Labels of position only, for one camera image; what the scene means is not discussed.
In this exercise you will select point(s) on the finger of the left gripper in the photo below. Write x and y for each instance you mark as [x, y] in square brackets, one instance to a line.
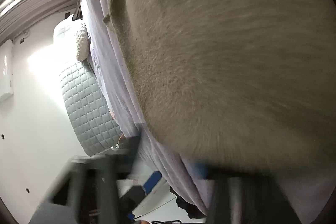
[151, 182]

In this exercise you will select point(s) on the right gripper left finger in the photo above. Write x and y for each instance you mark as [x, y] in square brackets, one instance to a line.
[87, 192]

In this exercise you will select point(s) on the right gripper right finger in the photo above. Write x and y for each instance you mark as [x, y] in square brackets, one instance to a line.
[241, 196]

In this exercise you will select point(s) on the brown knit sweater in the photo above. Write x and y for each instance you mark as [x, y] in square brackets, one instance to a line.
[242, 84]

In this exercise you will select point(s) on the lavender embossed bed blanket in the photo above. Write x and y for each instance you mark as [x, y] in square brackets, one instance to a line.
[112, 73]

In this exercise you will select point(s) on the grey quilted headboard cushion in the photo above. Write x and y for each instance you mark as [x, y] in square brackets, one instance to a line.
[87, 109]

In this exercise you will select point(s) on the white quilted pillow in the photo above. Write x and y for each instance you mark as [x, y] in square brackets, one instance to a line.
[71, 40]

